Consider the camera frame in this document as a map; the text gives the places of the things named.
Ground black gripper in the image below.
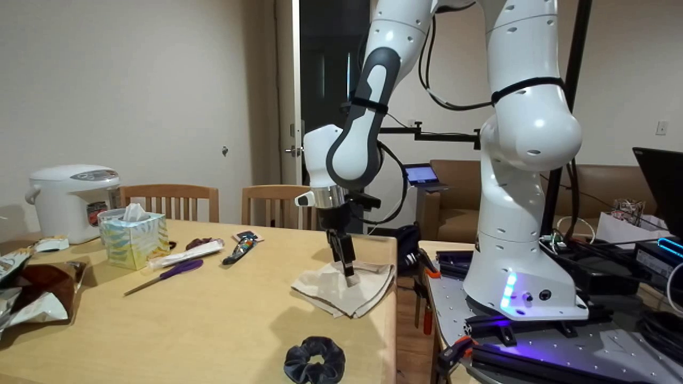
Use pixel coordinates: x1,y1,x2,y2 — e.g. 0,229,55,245
321,203,362,288

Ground beige towel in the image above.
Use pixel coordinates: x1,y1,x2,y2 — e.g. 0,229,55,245
289,260,398,322

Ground wooden slat-back chair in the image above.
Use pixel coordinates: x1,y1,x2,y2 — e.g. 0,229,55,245
240,183,319,230
118,183,223,223

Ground dark blue snack bar wrapper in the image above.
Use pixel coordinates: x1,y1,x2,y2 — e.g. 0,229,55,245
220,236,259,268

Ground black fabric scrunchie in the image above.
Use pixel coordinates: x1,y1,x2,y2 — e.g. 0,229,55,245
282,335,349,384

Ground small tablet blue screen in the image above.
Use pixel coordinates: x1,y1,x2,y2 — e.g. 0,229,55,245
402,162,445,189

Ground brown sofa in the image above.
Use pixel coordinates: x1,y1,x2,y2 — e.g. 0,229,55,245
419,158,660,243

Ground white plastic packet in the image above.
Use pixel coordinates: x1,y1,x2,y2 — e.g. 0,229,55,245
147,239,227,270

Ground patterned tissue box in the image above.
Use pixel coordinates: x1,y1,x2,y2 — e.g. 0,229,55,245
99,203,171,274

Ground brown snack bag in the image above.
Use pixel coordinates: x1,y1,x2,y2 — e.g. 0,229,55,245
18,259,92,325

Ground crumpled white paper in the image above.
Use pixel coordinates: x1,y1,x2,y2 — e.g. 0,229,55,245
32,234,74,255

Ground crumpled silver foil wrapper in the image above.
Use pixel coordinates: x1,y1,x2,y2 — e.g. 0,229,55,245
0,248,35,284
0,290,74,335

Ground black box with blue light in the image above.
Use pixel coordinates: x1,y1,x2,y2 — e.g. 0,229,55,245
635,234,683,286

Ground black monitor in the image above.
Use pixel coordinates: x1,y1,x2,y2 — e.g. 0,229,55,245
631,146,683,243

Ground black mount block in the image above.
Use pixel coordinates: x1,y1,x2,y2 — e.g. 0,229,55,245
395,221,423,276

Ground orange handled clamp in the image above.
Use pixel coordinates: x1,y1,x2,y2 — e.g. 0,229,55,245
417,248,445,336
435,333,479,375

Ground grey perforated base plate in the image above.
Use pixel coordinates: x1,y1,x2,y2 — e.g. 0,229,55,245
419,240,683,384

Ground purple handled scissors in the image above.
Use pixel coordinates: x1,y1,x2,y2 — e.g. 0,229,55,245
125,255,205,298

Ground white door with lever handle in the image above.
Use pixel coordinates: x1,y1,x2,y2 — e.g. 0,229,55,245
274,0,305,187

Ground black rail bar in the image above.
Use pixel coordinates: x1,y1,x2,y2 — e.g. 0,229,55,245
467,341,642,384

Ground white box with wires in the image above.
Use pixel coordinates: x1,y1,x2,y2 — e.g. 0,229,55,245
593,198,674,251

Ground black camera stand pole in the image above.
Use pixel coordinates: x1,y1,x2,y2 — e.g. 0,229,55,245
376,0,593,239

